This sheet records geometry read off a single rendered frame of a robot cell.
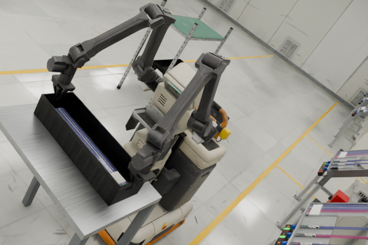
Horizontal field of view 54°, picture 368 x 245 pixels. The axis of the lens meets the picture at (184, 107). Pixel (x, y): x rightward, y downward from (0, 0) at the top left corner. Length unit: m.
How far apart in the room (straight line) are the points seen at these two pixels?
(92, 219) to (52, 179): 0.22
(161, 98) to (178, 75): 0.19
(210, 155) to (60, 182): 0.97
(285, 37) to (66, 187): 9.86
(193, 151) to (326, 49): 8.79
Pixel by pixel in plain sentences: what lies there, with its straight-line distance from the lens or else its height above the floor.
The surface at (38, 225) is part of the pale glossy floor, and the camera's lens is 2.38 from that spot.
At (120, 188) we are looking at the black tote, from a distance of 1.43.
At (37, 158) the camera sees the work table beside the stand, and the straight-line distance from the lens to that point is 1.55.
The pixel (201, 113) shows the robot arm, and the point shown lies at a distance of 1.66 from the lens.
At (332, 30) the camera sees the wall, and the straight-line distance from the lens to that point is 10.71.
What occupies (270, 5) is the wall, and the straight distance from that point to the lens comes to 11.13.
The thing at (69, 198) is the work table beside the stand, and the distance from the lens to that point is 1.45.
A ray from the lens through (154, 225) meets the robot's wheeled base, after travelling 2.32.
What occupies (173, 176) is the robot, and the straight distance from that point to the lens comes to 2.17.
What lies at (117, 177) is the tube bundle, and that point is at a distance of 1.55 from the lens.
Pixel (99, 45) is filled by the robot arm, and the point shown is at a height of 1.22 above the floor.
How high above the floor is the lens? 1.83
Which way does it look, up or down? 24 degrees down
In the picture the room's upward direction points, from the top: 33 degrees clockwise
